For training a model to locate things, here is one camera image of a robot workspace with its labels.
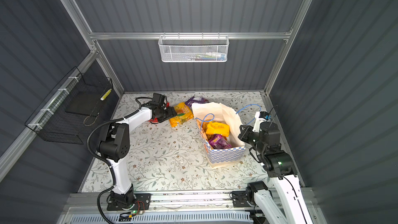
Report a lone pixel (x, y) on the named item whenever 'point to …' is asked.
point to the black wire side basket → (66, 115)
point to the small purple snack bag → (195, 99)
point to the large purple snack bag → (217, 141)
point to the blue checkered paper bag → (216, 112)
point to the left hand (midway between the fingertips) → (172, 114)
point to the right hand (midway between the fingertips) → (242, 127)
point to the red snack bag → (156, 119)
